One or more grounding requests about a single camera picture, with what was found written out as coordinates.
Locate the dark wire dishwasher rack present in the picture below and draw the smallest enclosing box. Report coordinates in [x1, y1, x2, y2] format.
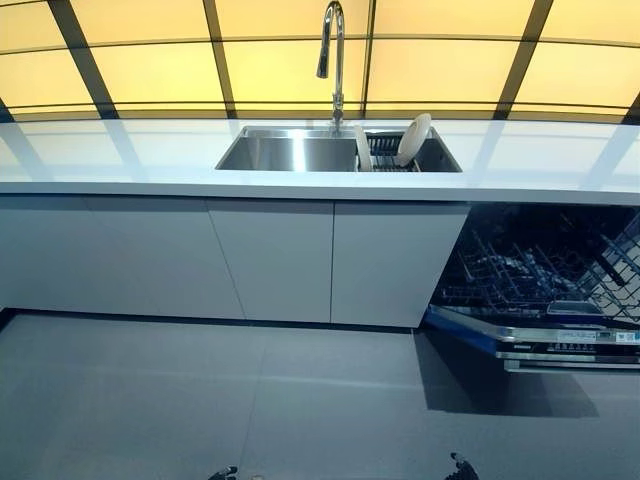
[439, 207, 609, 307]

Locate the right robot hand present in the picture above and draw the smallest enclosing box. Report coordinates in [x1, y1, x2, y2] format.
[449, 452, 482, 480]

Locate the chrome gooseneck kitchen faucet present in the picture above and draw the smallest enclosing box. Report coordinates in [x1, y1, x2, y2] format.
[315, 0, 348, 139]

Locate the dark cabinet plinth strip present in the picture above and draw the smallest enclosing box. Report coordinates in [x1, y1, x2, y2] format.
[0, 305, 426, 332]

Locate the black dish drying rack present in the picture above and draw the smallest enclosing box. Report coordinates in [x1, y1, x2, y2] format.
[355, 129, 419, 172]

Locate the cream round plate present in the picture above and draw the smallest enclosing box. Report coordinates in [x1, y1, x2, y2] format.
[397, 113, 433, 165]
[353, 124, 374, 171]

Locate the grey wire dishwasher shelf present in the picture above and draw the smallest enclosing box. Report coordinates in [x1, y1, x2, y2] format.
[597, 207, 640, 292]

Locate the stainless steel sink basin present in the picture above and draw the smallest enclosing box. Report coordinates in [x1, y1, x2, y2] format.
[214, 124, 464, 175]

